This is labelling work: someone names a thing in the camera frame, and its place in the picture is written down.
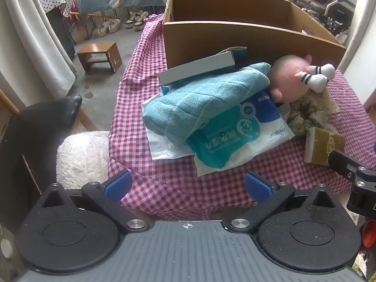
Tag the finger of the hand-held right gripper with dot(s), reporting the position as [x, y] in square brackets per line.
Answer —
[343, 164]

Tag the black chair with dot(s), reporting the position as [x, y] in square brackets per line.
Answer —
[35, 141]

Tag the white platform sneaker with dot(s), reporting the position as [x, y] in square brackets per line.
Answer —
[102, 29]
[114, 25]

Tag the olive soap box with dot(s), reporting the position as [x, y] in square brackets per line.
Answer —
[326, 147]

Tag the pink plush doll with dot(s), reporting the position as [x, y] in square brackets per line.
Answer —
[285, 73]

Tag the beige printed handkerchief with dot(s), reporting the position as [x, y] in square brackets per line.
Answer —
[330, 102]

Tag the green floral scrunchie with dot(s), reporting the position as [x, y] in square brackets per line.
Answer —
[305, 117]

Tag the yellow wooden pole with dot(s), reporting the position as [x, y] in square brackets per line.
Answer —
[85, 14]

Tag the brown cardboard box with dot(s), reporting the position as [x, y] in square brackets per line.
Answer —
[205, 44]

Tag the white plastic bag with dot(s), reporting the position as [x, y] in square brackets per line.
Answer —
[164, 149]

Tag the teal knitted towel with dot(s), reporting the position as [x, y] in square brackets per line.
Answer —
[199, 102]

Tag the teal wet wipes packet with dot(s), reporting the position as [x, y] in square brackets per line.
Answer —
[229, 144]

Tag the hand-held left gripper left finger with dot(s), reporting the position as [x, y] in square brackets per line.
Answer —
[119, 186]

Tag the white fluffy cushion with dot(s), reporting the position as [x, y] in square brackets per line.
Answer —
[79, 158]

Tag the white curtain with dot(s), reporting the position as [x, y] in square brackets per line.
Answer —
[29, 35]

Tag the teal white swab box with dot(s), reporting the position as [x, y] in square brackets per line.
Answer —
[191, 70]

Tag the small wooden stool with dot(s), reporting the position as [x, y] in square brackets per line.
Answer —
[97, 48]

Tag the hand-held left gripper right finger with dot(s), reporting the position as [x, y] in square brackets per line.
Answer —
[258, 186]

